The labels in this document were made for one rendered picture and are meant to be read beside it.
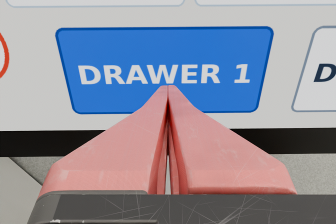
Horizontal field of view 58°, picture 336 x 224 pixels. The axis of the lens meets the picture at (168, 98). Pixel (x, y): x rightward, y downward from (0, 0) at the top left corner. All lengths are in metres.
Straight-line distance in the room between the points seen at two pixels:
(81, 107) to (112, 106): 0.02
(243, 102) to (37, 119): 0.11
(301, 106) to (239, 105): 0.03
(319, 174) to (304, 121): 1.10
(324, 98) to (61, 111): 0.13
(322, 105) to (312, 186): 1.09
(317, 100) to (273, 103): 0.02
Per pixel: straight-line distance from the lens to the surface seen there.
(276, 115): 0.17
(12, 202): 0.89
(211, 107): 0.15
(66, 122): 0.17
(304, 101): 0.17
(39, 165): 1.23
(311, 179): 1.25
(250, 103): 0.16
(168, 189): 1.10
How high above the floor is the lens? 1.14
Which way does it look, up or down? 76 degrees down
